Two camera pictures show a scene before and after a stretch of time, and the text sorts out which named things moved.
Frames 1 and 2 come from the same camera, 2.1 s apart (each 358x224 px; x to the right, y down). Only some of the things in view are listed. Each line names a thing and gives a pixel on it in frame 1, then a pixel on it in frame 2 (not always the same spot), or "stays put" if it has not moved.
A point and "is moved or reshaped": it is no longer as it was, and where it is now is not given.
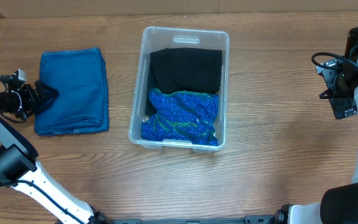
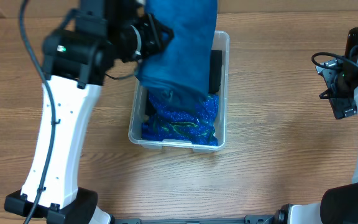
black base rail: (252, 219) stays put
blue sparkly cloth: (182, 116) stays put
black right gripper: (339, 103) stays put
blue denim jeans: (79, 77) is moved or reshaped
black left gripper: (36, 104) -> (146, 24)
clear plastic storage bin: (178, 38) stays put
